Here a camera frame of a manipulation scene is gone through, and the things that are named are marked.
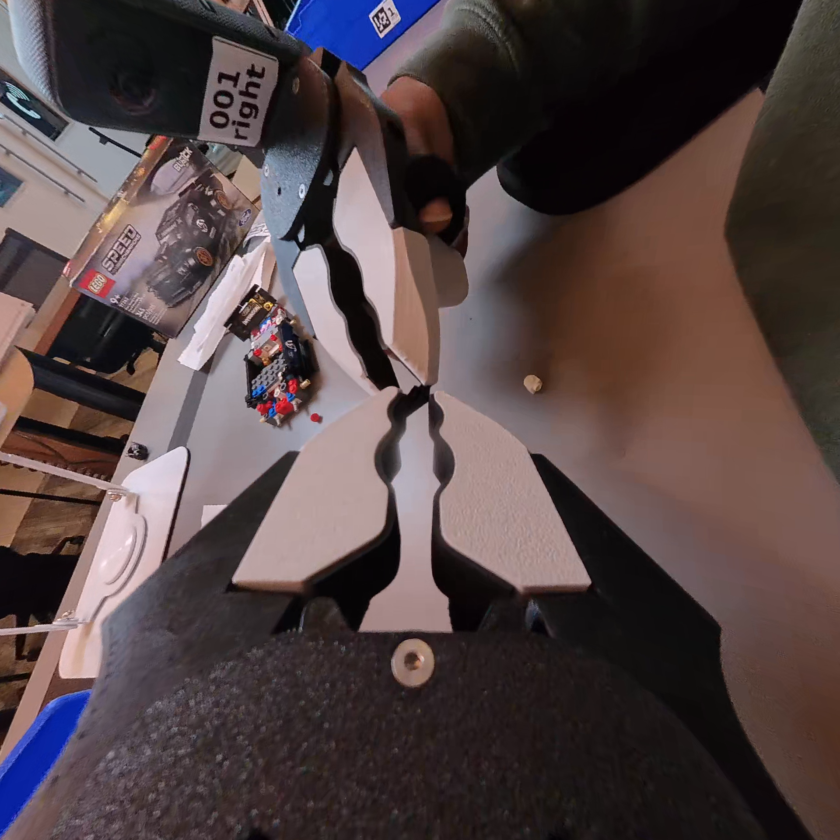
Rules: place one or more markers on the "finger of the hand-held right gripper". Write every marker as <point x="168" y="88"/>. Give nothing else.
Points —
<point x="321" y="302"/>
<point x="394" y="289"/>

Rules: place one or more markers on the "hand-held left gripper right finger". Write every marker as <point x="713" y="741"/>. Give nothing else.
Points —
<point x="505" y="512"/>

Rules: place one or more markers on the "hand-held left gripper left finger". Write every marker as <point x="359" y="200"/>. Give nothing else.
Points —
<point x="321" y="512"/>

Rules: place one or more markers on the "lego car model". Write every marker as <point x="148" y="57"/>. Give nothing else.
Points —
<point x="282" y="374"/>

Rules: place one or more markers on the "cream round lego piece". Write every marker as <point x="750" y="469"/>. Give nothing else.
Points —
<point x="533" y="384"/>

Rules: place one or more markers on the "blue plastic bin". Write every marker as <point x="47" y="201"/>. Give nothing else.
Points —
<point x="33" y="741"/>

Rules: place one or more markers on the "person's right forearm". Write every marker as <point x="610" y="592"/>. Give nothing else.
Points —
<point x="558" y="79"/>

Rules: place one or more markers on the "black stickered lego panel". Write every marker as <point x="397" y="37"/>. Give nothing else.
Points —
<point x="249" y="315"/>

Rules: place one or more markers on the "lego set box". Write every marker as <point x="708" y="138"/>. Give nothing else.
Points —
<point x="164" y="243"/>

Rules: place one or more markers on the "person's right hand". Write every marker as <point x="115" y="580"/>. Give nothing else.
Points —
<point x="420" y="118"/>

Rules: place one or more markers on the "blue storage bin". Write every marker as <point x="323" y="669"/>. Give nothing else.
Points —
<point x="341" y="29"/>

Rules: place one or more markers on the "white booklet stand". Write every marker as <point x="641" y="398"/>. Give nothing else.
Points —
<point x="131" y="544"/>

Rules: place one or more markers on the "small black clamp knob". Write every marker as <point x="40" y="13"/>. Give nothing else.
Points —
<point x="137" y="450"/>

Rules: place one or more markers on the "black office chair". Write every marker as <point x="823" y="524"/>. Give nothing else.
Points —
<point x="105" y="334"/>

